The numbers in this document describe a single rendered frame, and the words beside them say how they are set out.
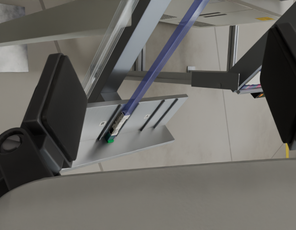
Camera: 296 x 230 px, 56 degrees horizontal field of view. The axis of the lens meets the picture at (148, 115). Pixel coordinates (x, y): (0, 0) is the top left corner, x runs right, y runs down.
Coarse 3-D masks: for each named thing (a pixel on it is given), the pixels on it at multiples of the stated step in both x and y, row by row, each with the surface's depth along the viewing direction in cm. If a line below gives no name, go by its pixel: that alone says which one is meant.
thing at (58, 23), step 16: (80, 0) 51; (96, 0) 48; (112, 0) 44; (0, 16) 102; (16, 16) 106; (32, 16) 67; (48, 16) 61; (64, 16) 56; (80, 16) 52; (96, 16) 48; (112, 16) 45; (0, 32) 85; (16, 32) 75; (32, 32) 68; (48, 32) 62; (64, 32) 57; (80, 32) 53; (96, 32) 53; (0, 48) 104; (16, 48) 107; (0, 64) 104; (16, 64) 108
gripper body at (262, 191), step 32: (256, 160) 7; (288, 160) 7; (32, 192) 7; (64, 192) 7; (96, 192) 7; (128, 192) 7; (160, 192) 6; (192, 192) 6; (224, 192) 6; (256, 192) 6; (288, 192) 6; (0, 224) 7; (32, 224) 6; (64, 224) 6; (96, 224) 6; (128, 224) 6; (160, 224) 6; (192, 224) 6; (224, 224) 6; (256, 224) 6; (288, 224) 5
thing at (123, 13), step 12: (132, 0) 29; (120, 12) 30; (132, 12) 31; (120, 24) 31; (108, 36) 32; (120, 36) 33; (108, 48) 33; (96, 60) 34; (96, 72) 36; (84, 84) 37
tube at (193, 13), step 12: (204, 0) 35; (192, 12) 36; (180, 24) 38; (192, 24) 38; (180, 36) 39; (168, 48) 40; (156, 60) 42; (156, 72) 43; (144, 84) 45; (132, 96) 47; (132, 108) 49; (120, 120) 50; (108, 132) 53
